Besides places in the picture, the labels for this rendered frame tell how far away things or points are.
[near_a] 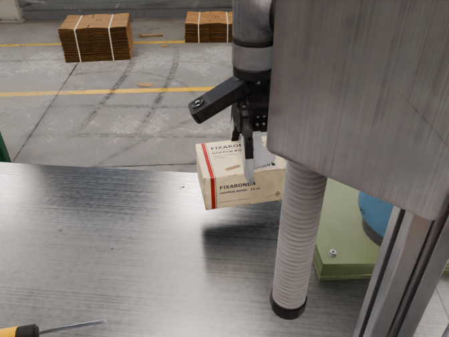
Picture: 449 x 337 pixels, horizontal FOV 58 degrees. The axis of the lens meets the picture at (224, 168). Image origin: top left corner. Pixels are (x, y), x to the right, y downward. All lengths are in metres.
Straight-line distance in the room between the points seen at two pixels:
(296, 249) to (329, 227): 0.48
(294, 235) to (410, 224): 0.11
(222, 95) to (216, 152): 0.14
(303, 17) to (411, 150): 0.07
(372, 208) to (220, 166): 0.29
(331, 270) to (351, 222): 0.13
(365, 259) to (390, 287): 0.33
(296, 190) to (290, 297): 0.12
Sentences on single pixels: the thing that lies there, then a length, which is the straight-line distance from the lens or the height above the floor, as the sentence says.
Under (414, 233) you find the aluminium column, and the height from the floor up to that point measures 1.16.
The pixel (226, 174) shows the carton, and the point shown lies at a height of 0.98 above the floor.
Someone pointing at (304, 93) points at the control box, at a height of 1.33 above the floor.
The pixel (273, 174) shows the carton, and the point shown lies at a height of 0.97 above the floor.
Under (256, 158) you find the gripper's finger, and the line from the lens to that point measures 0.73.
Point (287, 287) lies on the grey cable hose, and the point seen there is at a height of 1.12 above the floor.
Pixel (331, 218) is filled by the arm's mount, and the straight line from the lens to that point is 0.84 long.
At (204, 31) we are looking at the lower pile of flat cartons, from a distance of 4.62.
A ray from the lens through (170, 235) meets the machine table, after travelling 0.83.
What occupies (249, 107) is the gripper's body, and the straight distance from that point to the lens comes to 0.72.
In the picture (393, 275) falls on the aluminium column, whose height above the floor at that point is 1.10.
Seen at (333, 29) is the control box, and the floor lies 1.36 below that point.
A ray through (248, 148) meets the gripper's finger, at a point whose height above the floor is 1.03.
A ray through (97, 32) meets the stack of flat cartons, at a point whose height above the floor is 0.27.
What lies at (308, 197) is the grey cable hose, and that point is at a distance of 0.30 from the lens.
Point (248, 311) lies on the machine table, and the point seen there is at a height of 0.83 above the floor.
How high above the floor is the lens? 1.41
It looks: 35 degrees down
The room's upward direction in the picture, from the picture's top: straight up
